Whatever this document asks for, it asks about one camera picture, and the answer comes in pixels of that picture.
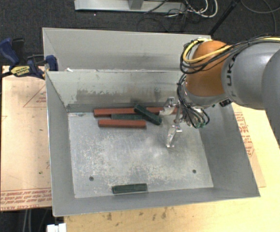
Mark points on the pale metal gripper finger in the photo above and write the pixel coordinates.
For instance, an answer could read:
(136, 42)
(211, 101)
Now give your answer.
(172, 136)
(168, 108)

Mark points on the dark green flat block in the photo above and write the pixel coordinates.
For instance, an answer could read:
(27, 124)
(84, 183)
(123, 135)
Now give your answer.
(147, 115)
(125, 116)
(130, 188)

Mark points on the grey metal bin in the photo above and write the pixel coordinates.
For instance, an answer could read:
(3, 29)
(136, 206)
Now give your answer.
(135, 153)

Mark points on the red-brown flat block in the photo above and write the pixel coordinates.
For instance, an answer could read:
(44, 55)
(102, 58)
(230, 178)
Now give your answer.
(113, 111)
(121, 123)

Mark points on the brown cardboard board red print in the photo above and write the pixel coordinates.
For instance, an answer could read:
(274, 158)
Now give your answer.
(24, 134)

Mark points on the black cylinder on white bracket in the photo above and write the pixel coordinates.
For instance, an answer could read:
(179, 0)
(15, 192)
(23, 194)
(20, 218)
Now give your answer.
(225, 103)

